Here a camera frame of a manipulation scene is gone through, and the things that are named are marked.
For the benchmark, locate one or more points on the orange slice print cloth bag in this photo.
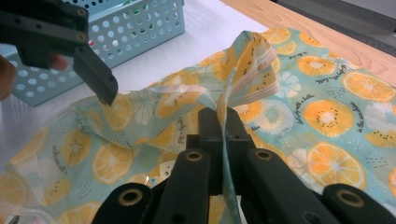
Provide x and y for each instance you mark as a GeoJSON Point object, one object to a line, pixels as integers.
{"type": "Point", "coordinates": [327, 118]}

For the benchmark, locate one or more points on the small green capped bottle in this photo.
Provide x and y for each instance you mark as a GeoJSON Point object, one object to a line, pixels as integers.
{"type": "Point", "coordinates": [136, 11]}

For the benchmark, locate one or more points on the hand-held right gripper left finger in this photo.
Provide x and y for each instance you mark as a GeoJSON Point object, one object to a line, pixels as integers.
{"type": "Point", "coordinates": [211, 130]}

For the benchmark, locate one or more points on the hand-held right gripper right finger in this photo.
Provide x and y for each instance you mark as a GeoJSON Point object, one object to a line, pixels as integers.
{"type": "Point", "coordinates": [235, 137]}

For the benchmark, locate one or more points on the light blue plastic basket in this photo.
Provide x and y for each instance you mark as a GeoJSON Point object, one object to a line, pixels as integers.
{"type": "Point", "coordinates": [155, 40]}

